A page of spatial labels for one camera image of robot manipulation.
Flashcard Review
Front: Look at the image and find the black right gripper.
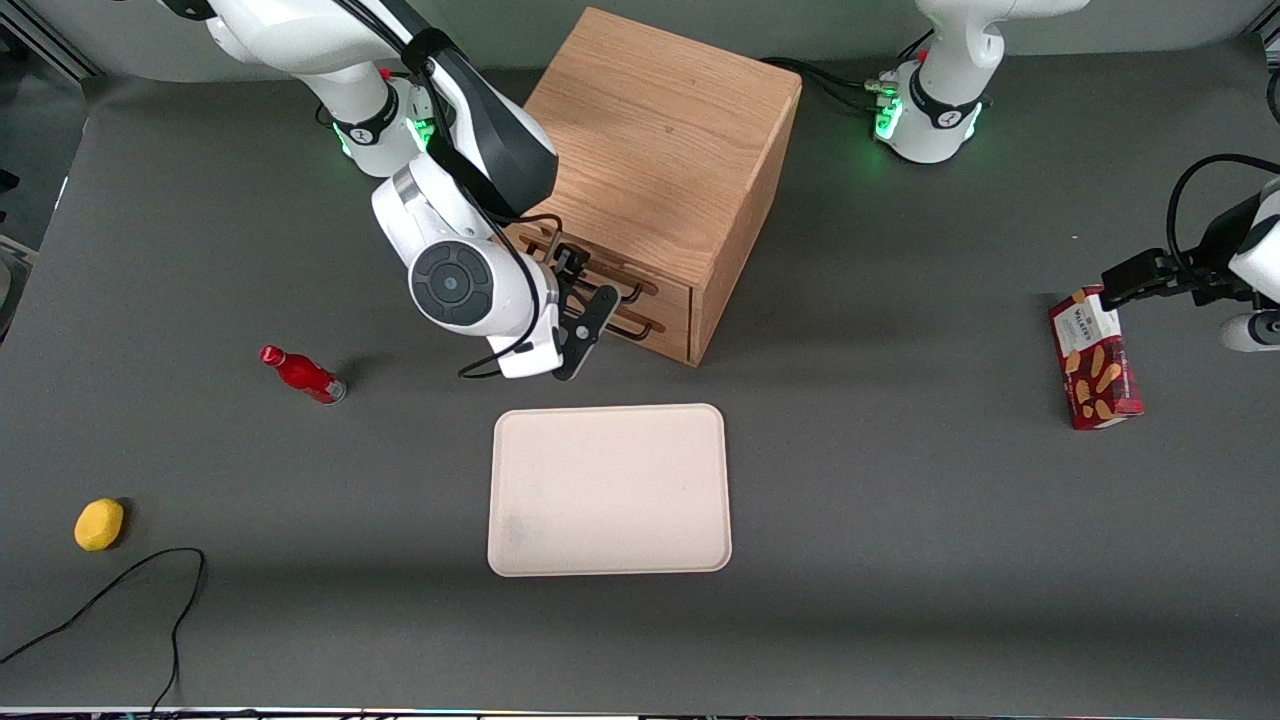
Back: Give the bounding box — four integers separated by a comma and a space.
540, 243, 604, 346

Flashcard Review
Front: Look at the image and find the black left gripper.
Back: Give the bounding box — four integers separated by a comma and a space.
1100, 193, 1263, 311

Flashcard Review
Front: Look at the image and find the wooden drawer with recessed edge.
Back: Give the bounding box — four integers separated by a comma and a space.
510, 225, 693, 326

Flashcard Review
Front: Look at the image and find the wooden drawer front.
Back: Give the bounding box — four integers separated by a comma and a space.
590, 300, 693, 367

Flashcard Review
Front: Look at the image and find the wooden drawer cabinet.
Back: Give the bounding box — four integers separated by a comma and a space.
505, 8, 803, 368

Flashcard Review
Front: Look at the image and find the red cookie box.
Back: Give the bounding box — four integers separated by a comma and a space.
1048, 285, 1145, 431

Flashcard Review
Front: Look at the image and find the beige plastic tray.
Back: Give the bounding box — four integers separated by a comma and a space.
487, 403, 733, 578

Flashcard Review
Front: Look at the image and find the red bottle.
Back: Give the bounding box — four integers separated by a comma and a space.
259, 345, 348, 406

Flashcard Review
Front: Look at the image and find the yellow lemon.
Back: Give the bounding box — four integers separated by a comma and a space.
74, 498, 125, 552

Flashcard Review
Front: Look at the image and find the black looped wrist cable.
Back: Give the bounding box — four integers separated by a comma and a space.
1165, 153, 1280, 286

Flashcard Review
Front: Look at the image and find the dark grey wrist camera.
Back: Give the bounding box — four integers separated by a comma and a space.
552, 284, 623, 383

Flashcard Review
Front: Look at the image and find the black base cable bundle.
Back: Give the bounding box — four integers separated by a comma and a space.
760, 55, 901, 116

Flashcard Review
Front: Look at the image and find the thin black table cable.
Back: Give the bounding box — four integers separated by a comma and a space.
0, 547, 207, 717

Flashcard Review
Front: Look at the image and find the aluminium frame bar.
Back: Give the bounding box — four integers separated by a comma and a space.
0, 18, 101, 83

